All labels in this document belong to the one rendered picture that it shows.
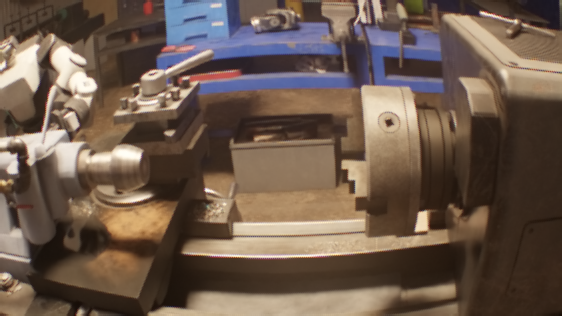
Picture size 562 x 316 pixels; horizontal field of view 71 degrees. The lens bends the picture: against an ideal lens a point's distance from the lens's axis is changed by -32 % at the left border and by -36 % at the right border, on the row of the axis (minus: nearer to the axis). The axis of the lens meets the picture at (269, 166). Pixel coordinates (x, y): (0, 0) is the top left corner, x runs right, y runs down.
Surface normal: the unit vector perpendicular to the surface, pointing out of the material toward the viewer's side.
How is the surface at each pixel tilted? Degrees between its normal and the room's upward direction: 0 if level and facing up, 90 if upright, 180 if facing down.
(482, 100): 42
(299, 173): 90
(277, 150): 90
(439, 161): 67
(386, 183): 79
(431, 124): 22
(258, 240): 0
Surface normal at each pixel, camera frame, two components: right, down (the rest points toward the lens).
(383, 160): -0.16, 0.00
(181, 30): -0.13, 0.46
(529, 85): -0.16, -0.30
